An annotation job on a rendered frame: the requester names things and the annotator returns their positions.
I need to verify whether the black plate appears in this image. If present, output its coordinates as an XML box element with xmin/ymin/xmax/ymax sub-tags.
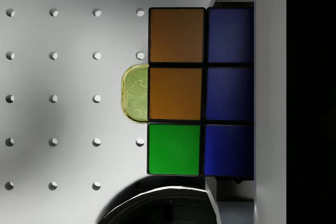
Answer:
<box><xmin>96</xmin><ymin>185</ymin><xmax>218</xmax><ymax>224</ymax></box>

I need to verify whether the puzzle cube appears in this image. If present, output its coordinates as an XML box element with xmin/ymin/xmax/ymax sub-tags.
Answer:
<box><xmin>146</xmin><ymin>6</ymin><xmax>255</xmax><ymax>178</ymax></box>

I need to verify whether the flat-sided can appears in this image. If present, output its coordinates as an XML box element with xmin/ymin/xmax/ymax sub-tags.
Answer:
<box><xmin>121</xmin><ymin>63</ymin><xmax>150</xmax><ymax>124</ymax></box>

